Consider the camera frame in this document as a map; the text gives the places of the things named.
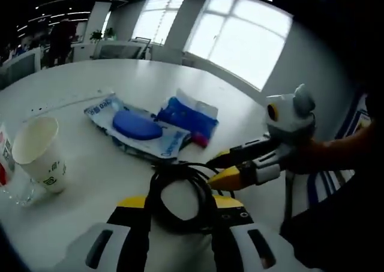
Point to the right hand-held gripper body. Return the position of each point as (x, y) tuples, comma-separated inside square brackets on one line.
[(288, 119)]

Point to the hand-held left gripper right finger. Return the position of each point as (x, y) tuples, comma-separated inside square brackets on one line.
[(240, 254)]

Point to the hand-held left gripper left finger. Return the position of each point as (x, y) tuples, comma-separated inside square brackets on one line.
[(120, 248)]

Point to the blue pink tissue pack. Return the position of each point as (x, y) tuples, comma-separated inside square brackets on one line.
[(189, 117)]

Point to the wet wipes pack blue lid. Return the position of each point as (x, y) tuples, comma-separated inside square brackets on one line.
[(138, 128)]

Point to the white paper cup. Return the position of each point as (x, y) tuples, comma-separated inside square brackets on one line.
[(39, 153)]

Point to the clear plastic bottle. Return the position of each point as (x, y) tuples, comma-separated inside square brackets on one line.
[(6, 164)]

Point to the person's right hand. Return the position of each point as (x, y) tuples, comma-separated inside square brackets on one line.
[(306, 159)]

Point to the person's black shirt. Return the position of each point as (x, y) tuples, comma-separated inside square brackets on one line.
[(330, 239)]

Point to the large window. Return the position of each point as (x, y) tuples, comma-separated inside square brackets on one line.
[(240, 35)]

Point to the black framed chair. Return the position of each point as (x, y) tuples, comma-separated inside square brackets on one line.
[(142, 44)]

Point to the narrow window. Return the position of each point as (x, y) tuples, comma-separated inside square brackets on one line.
[(156, 19)]

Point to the white office chair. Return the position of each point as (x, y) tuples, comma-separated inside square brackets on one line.
[(21, 66), (120, 51)]

